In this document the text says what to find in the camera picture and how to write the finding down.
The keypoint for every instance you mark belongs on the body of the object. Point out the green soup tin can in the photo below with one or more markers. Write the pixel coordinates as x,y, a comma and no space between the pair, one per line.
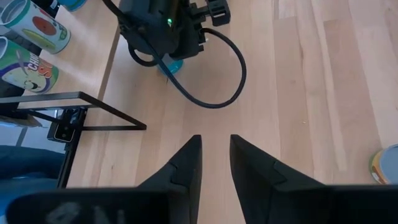
28,71

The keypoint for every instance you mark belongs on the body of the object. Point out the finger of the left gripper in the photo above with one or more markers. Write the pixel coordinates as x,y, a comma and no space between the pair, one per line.
217,12

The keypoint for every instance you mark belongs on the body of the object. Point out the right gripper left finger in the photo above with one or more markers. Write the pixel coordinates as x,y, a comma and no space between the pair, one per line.
109,207

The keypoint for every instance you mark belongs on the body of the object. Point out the table-level camera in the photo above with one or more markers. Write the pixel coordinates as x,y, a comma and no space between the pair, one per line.
64,133

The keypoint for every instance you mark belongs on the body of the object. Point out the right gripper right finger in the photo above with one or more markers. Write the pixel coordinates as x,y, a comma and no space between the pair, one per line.
295,205

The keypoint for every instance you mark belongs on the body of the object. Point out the teal short tin can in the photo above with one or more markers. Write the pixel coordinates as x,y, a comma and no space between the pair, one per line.
174,68

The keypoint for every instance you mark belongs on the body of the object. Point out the black aluminium table frame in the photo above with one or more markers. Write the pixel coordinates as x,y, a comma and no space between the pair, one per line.
69,158

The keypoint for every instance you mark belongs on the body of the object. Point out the person's leg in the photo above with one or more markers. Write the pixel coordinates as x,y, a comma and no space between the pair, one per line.
25,161

